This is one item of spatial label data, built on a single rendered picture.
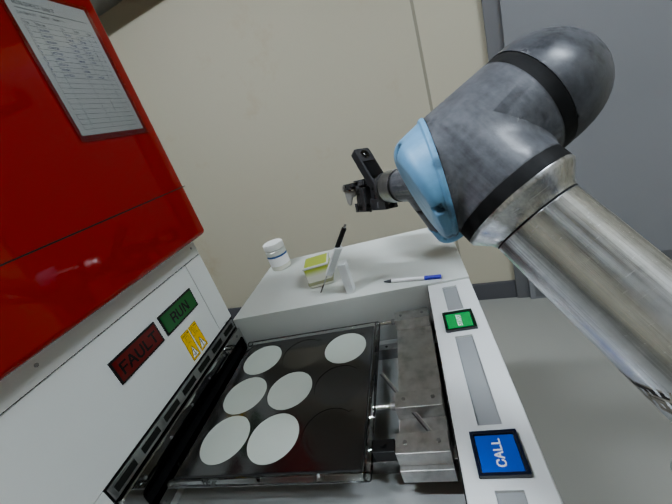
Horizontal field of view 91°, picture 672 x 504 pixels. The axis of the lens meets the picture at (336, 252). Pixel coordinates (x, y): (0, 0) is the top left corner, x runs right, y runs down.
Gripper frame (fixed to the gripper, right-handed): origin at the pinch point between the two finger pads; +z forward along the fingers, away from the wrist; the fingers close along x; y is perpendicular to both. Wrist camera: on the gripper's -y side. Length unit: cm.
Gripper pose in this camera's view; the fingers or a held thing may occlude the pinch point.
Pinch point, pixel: (347, 186)
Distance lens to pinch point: 96.8
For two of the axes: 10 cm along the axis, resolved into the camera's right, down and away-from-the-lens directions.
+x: 8.7, -2.5, 4.2
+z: -4.5, -0.8, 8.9
